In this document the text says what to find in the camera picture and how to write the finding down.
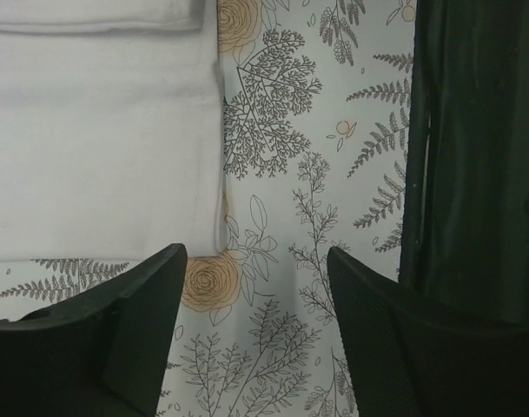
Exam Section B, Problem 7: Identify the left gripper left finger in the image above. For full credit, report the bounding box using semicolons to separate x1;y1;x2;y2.
0;243;188;416

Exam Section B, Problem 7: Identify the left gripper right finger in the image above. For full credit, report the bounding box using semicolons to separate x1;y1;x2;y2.
327;247;529;416

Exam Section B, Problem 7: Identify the white t shirt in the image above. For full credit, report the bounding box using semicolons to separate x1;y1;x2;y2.
0;1;225;261

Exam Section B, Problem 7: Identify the floral tablecloth mat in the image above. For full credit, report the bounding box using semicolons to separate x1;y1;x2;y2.
0;1;417;416

